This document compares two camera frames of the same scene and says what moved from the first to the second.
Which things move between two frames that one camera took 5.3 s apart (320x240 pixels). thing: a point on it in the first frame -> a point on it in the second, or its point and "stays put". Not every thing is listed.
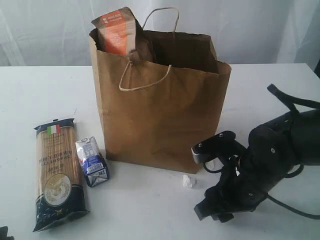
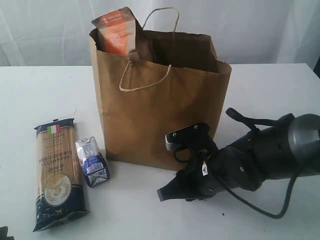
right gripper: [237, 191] -> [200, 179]
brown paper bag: [157, 103] stays put
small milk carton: [94, 165] stays put
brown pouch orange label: [117, 31] stays put
